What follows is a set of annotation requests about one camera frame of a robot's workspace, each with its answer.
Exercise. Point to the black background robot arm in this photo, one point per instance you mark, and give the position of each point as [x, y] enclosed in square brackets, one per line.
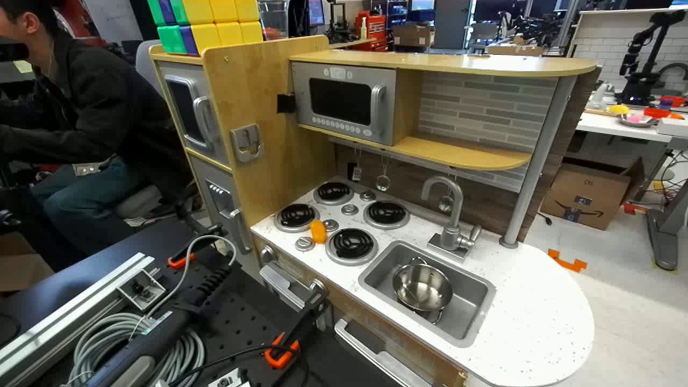
[645, 61]

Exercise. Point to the silver metal pot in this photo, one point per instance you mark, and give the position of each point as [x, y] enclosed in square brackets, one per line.
[422, 286]

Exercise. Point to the hanging silver toy utensil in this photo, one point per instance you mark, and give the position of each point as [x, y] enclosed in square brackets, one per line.
[382, 181]

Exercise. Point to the grey toy microwave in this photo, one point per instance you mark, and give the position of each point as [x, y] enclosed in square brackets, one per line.
[347, 101]

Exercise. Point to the silver toy faucet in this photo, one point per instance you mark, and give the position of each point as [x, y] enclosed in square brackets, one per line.
[450, 224]

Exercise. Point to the silver metal latch plate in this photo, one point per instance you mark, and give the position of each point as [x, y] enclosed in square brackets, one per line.
[245, 142]

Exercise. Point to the black clamp with orange grip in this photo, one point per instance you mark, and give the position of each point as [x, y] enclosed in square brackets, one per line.
[286, 346]

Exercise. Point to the grey toy sink basin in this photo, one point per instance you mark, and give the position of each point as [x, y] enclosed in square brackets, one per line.
[469, 305]

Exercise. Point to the red background container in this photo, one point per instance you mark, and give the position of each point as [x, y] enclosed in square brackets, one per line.
[374, 30]

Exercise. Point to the grey toy oven door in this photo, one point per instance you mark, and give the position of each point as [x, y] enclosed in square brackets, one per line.
[189, 109]

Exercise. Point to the yellow green block stack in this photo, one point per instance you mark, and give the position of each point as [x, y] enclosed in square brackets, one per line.
[207, 24]

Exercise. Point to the wooden toy kitchen set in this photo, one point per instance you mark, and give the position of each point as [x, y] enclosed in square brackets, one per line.
[529, 314]

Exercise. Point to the orange plastic floor piece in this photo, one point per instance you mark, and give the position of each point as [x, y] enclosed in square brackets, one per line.
[566, 260]

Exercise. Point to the brown cardboard box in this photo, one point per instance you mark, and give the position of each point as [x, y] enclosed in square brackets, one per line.
[587, 195]

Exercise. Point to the seated person in dark jacket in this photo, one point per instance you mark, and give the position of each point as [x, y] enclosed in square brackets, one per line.
[86, 109]

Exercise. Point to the white work table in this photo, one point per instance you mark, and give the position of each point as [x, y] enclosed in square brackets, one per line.
[630, 127]

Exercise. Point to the plate with colourful items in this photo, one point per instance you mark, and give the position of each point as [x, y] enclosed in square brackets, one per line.
[636, 116]

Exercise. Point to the grey desk leg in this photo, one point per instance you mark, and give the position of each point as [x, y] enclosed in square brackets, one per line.
[666, 229]

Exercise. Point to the aluminium extrusion rail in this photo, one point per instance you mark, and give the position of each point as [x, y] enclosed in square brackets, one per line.
[66, 312]

